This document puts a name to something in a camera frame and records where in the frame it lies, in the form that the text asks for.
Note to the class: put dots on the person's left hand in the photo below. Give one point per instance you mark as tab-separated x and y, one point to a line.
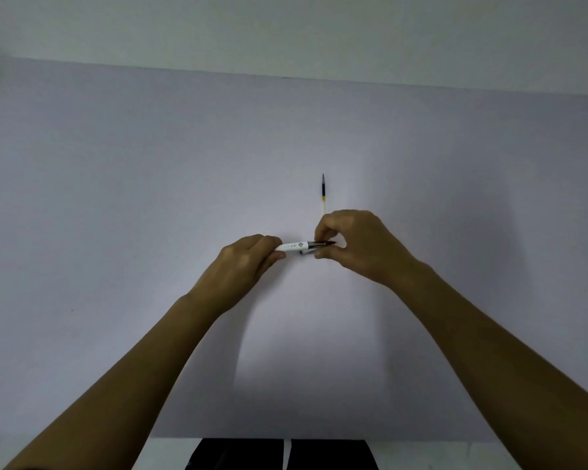
237	271

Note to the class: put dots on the person's right hand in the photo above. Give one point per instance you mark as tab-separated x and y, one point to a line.
367	244

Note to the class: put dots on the person's right thumb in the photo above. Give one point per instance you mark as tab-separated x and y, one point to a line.
327	253

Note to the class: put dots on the person's left thumb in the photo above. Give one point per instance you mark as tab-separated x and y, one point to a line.
274	257

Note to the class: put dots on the dark pen tip section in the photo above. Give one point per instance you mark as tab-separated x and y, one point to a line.
317	246

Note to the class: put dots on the white pen barrel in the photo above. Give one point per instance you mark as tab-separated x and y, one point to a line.
292	247

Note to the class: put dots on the person's right forearm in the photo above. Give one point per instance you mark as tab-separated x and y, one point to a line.
500	367

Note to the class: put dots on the person's left forearm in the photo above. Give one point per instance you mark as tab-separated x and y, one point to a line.
127	386

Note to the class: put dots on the pen ink refill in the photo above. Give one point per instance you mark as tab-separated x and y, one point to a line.
324	193

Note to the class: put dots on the large lilac table sheet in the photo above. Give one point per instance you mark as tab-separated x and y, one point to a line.
127	181

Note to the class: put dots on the person's black trousers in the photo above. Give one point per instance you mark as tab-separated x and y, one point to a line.
323	455

